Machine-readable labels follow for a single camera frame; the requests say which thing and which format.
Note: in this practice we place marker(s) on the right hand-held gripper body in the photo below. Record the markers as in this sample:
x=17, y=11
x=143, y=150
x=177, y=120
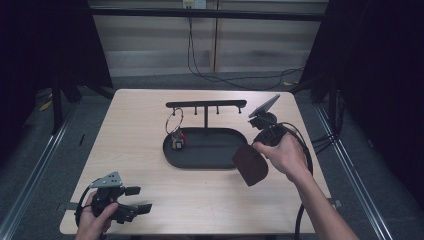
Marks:
x=268, y=135

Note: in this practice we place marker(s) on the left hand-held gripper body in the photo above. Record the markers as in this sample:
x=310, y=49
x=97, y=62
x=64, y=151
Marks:
x=106, y=196

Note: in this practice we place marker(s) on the brown leather zip pouch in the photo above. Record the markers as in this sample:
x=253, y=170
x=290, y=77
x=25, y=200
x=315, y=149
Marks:
x=251, y=165

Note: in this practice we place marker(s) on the black key rack with tray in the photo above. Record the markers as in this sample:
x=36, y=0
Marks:
x=206, y=150

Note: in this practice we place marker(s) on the person's right hand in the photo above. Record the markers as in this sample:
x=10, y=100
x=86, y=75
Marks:
x=288, y=156

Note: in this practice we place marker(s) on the person's left hand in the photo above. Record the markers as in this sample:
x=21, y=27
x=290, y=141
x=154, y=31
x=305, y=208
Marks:
x=90, y=225

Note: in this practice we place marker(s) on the black metal stand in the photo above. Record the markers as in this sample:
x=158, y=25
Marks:
x=57, y=106

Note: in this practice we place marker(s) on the black curtain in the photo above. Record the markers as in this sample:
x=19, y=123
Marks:
x=383, y=83
x=40, y=43

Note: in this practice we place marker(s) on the metal floor rail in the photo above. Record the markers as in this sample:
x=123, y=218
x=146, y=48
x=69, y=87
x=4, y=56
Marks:
x=360, y=180
x=36, y=173

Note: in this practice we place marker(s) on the black horizontal frame bar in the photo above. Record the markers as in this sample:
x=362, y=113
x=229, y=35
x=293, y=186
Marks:
x=206, y=14

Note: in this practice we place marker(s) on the white wall socket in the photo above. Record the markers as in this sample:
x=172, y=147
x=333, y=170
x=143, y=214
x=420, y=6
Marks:
x=194, y=3

